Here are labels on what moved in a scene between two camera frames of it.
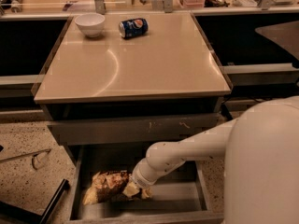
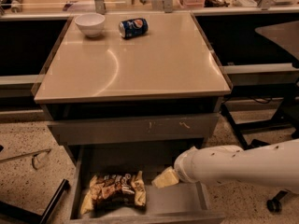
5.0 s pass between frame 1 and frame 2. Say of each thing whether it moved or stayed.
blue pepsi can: stayed
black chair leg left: stayed
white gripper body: moved
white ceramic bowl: stayed
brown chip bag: moved
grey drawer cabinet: stayed
